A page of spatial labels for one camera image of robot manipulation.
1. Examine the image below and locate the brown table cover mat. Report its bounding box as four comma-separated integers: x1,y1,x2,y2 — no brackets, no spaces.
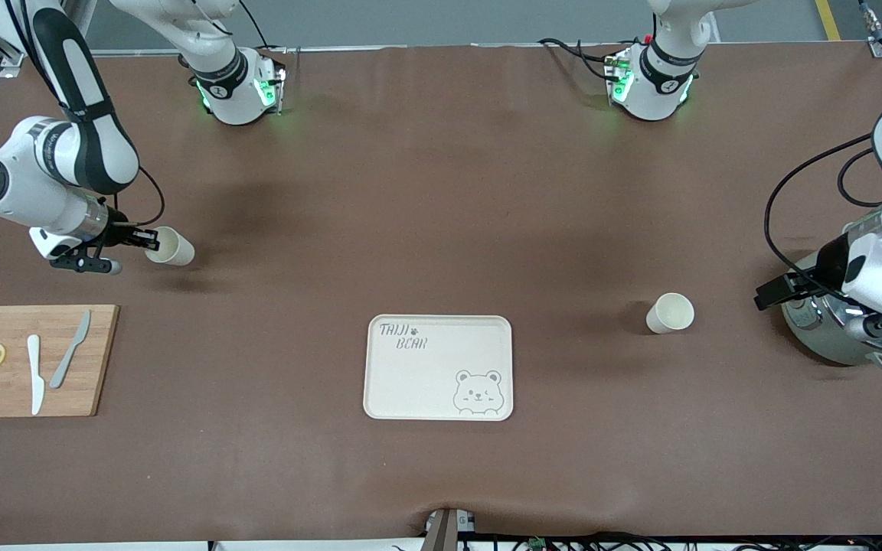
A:
0,42,882,546

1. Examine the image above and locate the black base power cable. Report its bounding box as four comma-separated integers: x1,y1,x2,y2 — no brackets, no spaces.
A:
238,0,289,54
539,37,626,81

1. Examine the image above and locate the grey plastic knife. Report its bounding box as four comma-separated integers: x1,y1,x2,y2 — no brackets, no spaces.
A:
49,309,92,390

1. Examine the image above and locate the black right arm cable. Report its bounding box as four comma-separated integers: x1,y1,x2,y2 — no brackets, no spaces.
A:
108,165,166,230

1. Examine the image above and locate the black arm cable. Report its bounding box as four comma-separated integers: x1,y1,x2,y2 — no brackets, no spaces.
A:
108,165,166,230
764,134,882,299

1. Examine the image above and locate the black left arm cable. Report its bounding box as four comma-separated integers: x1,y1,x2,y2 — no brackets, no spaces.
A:
764,134,882,299

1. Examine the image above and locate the glass pot lid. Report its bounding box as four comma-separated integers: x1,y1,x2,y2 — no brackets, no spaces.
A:
820,295,882,347

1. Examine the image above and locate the white plastic knife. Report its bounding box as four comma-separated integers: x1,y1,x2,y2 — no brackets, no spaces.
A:
26,334,45,416

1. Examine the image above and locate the grey-green electric cooking pot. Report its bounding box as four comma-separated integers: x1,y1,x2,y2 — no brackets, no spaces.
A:
782,253,882,374

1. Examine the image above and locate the wooden cutting board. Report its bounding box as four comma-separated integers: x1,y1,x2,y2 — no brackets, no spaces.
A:
0,305,119,419

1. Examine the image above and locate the white bear print tray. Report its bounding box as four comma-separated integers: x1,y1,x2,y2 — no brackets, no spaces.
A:
364,315,514,422

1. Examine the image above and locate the table edge clamp bracket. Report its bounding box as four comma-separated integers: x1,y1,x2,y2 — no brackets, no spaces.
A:
426,507,477,551

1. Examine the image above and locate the white paper cup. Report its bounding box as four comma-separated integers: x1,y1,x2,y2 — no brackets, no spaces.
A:
646,293,694,334
145,227,195,266

